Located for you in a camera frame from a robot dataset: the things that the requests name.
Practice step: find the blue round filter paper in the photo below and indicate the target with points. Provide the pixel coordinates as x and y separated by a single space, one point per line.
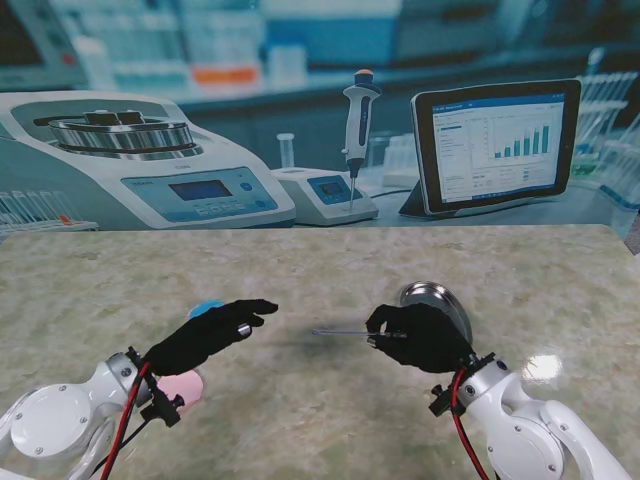
202 307

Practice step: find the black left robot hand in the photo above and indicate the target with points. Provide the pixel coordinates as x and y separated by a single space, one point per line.
210 335

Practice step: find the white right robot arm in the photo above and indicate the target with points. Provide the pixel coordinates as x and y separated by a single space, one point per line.
525 430

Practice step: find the steel kidney tray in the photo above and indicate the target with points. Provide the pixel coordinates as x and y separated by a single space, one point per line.
425 291

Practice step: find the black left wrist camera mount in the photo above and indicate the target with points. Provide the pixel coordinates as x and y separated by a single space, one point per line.
165 407

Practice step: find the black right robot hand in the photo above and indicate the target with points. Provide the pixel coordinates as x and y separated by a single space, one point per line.
425 340

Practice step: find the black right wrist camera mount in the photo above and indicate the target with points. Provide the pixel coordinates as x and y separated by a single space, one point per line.
442 400

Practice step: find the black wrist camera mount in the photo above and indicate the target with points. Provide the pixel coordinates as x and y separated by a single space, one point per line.
442 400
165 407

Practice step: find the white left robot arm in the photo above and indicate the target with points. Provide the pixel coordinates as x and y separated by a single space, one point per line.
50 420

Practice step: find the pink culture dish lid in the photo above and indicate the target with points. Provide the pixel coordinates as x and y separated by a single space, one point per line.
187 385

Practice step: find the printed laboratory backdrop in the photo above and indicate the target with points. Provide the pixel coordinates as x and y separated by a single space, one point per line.
320 125

